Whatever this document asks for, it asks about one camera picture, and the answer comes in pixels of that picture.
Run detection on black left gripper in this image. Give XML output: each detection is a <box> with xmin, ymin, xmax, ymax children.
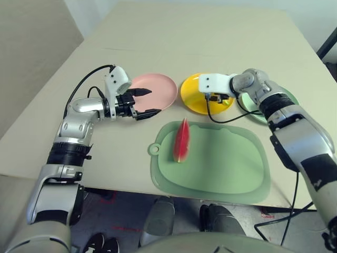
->
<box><xmin>115</xmin><ymin>87</ymin><xmax>162</xmax><ymax>121</ymax></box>

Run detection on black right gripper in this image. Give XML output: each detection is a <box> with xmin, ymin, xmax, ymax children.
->
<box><xmin>209</xmin><ymin>92</ymin><xmax>230</xmax><ymax>105</ymax></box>

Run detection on toy watermelon slice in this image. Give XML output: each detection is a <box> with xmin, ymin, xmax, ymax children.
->
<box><xmin>172</xmin><ymin>118</ymin><xmax>191</xmax><ymax>163</ymax></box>

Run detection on pink plate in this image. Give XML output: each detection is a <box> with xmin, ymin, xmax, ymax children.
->
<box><xmin>128</xmin><ymin>73</ymin><xmax>178</xmax><ymax>113</ymax></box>

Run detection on yellow plate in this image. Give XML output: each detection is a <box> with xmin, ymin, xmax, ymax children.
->
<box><xmin>180</xmin><ymin>73</ymin><xmax>235</xmax><ymax>115</ymax></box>

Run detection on mint green plate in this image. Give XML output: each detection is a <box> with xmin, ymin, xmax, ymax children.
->
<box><xmin>240</xmin><ymin>85</ymin><xmax>300</xmax><ymax>125</ymax></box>

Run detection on green cutting board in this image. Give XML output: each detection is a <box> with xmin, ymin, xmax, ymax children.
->
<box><xmin>148</xmin><ymin>120</ymin><xmax>271</xmax><ymax>205</ymax></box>

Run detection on grey robot left foot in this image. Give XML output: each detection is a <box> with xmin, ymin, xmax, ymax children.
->
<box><xmin>139</xmin><ymin>196</ymin><xmax>176</xmax><ymax>246</ymax></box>

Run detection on grey robot foot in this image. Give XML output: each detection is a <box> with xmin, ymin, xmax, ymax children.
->
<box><xmin>199</xmin><ymin>204</ymin><xmax>247</xmax><ymax>235</ymax></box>
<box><xmin>139</xmin><ymin>196</ymin><xmax>176</xmax><ymax>246</ymax></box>

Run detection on grey robot right foot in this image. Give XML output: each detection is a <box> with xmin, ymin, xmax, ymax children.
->
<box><xmin>199</xmin><ymin>204</ymin><xmax>247</xmax><ymax>235</ymax></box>

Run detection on beige side table black legs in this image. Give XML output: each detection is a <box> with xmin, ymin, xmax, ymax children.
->
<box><xmin>317</xmin><ymin>26</ymin><xmax>337</xmax><ymax>60</ymax></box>

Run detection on black table leg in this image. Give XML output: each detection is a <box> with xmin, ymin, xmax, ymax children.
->
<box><xmin>263</xmin><ymin>207</ymin><xmax>316</xmax><ymax>215</ymax></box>

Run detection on black sneaker white stripe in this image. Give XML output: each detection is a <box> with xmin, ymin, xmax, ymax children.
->
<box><xmin>101</xmin><ymin>237</ymin><xmax>121</xmax><ymax>253</ymax></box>
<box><xmin>83</xmin><ymin>232</ymin><xmax>105</xmax><ymax>253</ymax></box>

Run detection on grey-green robot torso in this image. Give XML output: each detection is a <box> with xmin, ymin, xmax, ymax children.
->
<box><xmin>136</xmin><ymin>231</ymin><xmax>295</xmax><ymax>253</ymax></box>

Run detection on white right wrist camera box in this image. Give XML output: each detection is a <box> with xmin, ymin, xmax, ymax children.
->
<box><xmin>199</xmin><ymin>73</ymin><xmax>237</xmax><ymax>93</ymax></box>

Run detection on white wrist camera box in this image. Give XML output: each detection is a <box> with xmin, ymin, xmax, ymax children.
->
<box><xmin>102</xmin><ymin>65</ymin><xmax>132</xmax><ymax>121</ymax></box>
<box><xmin>199</xmin><ymin>73</ymin><xmax>237</xmax><ymax>93</ymax></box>

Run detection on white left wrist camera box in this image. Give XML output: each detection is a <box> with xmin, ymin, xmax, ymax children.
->
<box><xmin>102</xmin><ymin>65</ymin><xmax>132</xmax><ymax>121</ymax></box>

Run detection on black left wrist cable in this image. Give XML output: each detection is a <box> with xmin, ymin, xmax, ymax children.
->
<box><xmin>63</xmin><ymin>64</ymin><xmax>116</xmax><ymax>119</ymax></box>

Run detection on black hanging cable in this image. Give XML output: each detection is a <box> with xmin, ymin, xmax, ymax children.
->
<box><xmin>254</xmin><ymin>171</ymin><xmax>315</xmax><ymax>246</ymax></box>

